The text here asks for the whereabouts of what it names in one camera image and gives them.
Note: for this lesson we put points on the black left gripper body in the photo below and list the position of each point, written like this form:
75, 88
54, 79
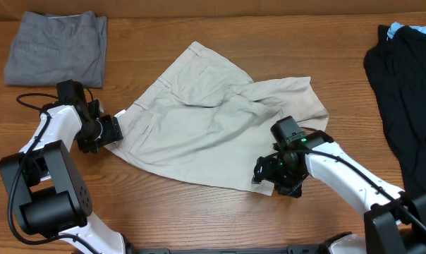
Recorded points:
110, 132

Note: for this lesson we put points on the light blue garment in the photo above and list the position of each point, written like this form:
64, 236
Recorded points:
396, 26

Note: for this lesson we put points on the black garment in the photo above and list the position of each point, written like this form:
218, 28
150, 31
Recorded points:
396, 70

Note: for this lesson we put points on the beige khaki shorts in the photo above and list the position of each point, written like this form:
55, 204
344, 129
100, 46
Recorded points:
206, 121

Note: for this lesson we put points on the folded grey shorts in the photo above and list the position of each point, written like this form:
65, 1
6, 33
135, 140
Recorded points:
50, 49

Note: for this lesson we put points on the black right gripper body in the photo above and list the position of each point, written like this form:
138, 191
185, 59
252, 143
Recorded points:
260, 169

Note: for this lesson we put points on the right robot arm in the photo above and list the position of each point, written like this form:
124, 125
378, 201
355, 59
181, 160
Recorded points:
395, 221

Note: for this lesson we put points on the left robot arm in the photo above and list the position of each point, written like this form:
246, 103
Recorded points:
48, 199

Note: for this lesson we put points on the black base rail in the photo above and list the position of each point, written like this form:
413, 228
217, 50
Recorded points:
227, 251

